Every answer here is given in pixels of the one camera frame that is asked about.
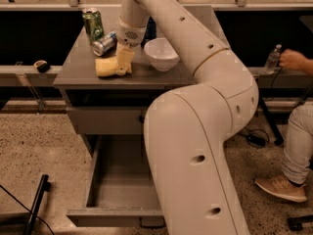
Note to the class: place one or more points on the open grey lower drawer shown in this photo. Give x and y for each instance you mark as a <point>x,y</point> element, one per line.
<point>120,191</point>

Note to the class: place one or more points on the black bar bottom right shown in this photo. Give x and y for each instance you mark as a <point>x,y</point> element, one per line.
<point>296,223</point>

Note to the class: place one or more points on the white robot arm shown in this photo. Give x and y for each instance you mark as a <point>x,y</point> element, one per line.
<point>185,129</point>

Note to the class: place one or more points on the silver blue lying can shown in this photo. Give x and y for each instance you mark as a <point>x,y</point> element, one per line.
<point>103,45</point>

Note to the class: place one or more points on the person's leg in beige trousers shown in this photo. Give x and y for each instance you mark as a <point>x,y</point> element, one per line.
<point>298,149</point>

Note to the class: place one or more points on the black metal stand leg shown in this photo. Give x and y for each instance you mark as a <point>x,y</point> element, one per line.
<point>44,186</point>

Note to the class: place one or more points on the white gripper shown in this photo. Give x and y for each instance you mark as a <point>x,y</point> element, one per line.
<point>129,33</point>

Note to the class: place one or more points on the yellow sponge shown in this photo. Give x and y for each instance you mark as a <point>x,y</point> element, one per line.
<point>111,66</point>

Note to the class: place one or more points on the black tripod leg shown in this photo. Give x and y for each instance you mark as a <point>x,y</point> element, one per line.
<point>279,140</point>

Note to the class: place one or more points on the grey drawer cabinet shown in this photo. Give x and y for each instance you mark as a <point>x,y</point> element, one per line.
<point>81,87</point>

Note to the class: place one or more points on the blue soda can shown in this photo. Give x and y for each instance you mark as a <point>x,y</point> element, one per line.
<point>151,32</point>

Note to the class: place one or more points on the clear plastic water bottle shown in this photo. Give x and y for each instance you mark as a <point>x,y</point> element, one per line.
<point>272,60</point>

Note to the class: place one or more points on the closed grey upper drawer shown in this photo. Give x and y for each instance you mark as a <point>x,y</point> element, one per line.
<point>111,120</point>

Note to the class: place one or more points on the white ceramic bowl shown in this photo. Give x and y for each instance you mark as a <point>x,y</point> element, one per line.
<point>161,54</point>

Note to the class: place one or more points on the tan sneaker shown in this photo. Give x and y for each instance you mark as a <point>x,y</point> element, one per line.
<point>279,186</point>

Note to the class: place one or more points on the green soda can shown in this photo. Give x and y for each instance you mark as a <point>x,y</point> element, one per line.
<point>93,24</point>

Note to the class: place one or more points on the black power adapter with cable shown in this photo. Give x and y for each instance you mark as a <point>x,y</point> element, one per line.
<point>257,138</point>

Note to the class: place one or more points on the tape measure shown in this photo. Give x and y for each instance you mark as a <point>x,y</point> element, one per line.
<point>42,66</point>

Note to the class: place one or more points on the person's hand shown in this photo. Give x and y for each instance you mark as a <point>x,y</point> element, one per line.
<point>293,60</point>

